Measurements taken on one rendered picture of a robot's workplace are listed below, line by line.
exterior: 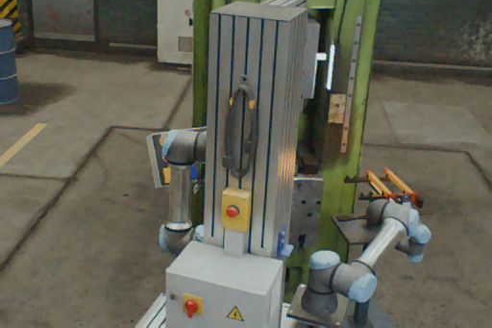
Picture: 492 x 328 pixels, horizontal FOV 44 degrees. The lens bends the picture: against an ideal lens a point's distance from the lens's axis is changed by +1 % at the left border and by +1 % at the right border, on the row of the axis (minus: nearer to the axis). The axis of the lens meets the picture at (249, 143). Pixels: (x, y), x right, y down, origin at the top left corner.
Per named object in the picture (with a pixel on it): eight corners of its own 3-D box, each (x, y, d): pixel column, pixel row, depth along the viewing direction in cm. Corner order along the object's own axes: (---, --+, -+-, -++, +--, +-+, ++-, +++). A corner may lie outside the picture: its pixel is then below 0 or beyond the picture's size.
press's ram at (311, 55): (328, 99, 331) (336, 25, 316) (258, 96, 328) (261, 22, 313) (315, 77, 370) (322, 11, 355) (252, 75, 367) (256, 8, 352)
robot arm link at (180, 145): (190, 261, 256) (197, 136, 242) (156, 256, 259) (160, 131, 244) (198, 249, 268) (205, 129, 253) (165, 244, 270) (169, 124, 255)
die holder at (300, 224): (316, 247, 359) (324, 179, 342) (252, 247, 356) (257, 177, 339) (303, 203, 411) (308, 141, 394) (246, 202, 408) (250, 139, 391)
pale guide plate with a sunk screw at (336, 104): (343, 123, 350) (346, 94, 343) (327, 122, 349) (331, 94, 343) (342, 121, 352) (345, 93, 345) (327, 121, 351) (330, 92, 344)
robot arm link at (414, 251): (403, 250, 305) (406, 231, 301) (425, 259, 299) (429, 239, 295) (396, 257, 299) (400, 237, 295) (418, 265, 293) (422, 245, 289)
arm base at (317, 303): (333, 319, 243) (336, 298, 239) (297, 310, 247) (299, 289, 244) (340, 297, 257) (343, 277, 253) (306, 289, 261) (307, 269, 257)
